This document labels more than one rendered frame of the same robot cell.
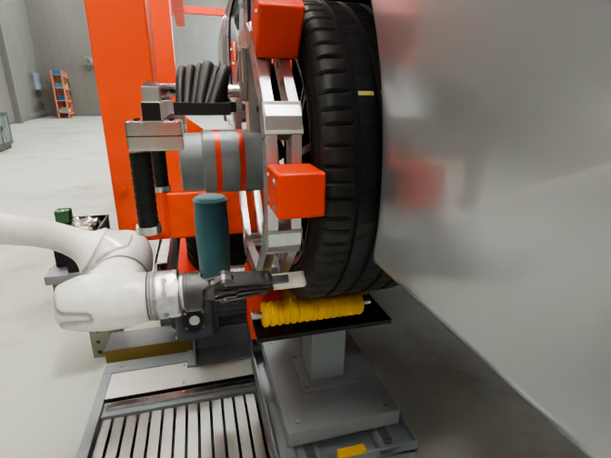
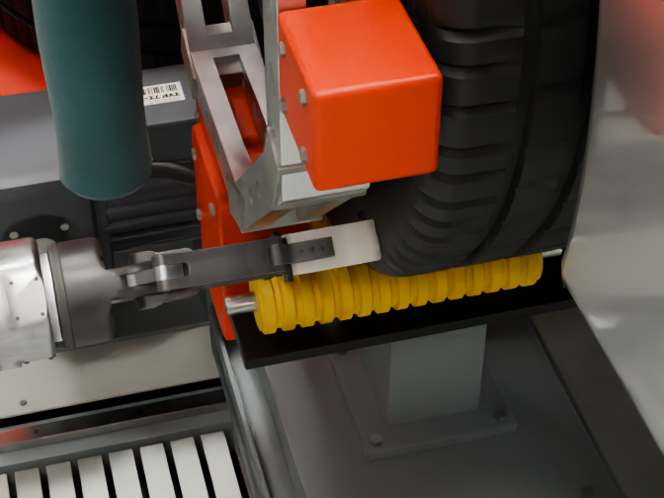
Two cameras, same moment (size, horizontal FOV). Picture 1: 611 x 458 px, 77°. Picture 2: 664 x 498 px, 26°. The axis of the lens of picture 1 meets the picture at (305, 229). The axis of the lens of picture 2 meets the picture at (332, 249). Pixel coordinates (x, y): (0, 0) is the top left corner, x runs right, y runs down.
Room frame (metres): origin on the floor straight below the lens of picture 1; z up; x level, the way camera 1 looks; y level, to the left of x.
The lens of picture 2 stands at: (-0.09, 0.02, 1.33)
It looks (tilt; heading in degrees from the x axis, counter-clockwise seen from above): 41 degrees down; 1
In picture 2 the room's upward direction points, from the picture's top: straight up
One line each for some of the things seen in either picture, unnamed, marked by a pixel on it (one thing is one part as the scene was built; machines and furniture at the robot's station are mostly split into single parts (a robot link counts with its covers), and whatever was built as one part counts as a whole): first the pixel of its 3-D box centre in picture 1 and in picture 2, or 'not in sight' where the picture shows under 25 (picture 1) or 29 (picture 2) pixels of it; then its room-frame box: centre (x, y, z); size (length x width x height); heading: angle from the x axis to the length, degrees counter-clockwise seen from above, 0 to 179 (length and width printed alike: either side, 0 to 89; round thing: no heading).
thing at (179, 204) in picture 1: (241, 182); not in sight; (1.40, 0.24, 0.69); 0.52 x 0.17 x 0.35; 106
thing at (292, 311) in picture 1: (312, 308); (396, 275); (0.82, -0.02, 0.51); 0.29 x 0.06 x 0.06; 106
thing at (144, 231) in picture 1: (145, 191); not in sight; (0.68, 0.29, 0.83); 0.04 x 0.04 x 0.16
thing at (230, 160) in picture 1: (228, 161); not in sight; (0.88, 0.18, 0.85); 0.21 x 0.14 x 0.14; 106
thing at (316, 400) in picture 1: (323, 342); (422, 325); (0.95, -0.05, 0.32); 0.40 x 0.30 x 0.28; 16
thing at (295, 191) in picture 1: (294, 189); (355, 92); (0.60, 0.02, 0.85); 0.09 x 0.08 x 0.07; 16
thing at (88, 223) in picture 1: (84, 237); not in sight; (1.27, 0.78, 0.51); 0.20 x 0.14 x 0.13; 16
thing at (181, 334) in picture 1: (235, 316); (159, 219); (1.19, 0.24, 0.26); 0.42 x 0.18 x 0.35; 106
